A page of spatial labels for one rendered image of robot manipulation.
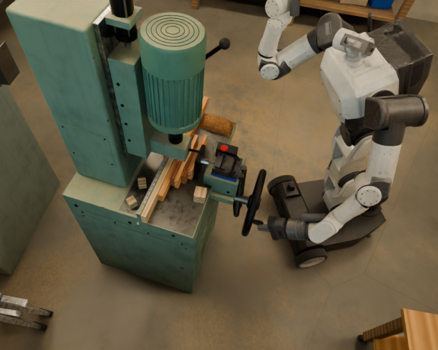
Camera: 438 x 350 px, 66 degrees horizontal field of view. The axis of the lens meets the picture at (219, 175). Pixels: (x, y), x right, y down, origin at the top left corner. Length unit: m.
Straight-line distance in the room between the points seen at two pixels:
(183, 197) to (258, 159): 1.36
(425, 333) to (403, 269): 0.78
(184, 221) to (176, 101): 0.47
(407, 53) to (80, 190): 1.29
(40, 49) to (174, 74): 0.37
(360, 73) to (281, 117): 1.73
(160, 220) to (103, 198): 0.30
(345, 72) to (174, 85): 0.60
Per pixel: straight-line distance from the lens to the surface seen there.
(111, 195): 1.45
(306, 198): 2.29
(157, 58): 0.90
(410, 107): 1.18
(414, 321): 1.81
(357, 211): 1.32
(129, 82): 1.03
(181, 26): 0.97
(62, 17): 0.99
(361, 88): 1.22
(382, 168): 1.23
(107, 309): 2.12
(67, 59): 1.04
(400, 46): 1.32
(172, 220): 1.25
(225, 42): 1.07
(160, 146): 1.25
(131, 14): 0.98
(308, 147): 2.78
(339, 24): 1.40
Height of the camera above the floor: 2.02
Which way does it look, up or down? 55 degrees down
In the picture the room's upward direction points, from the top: 9 degrees clockwise
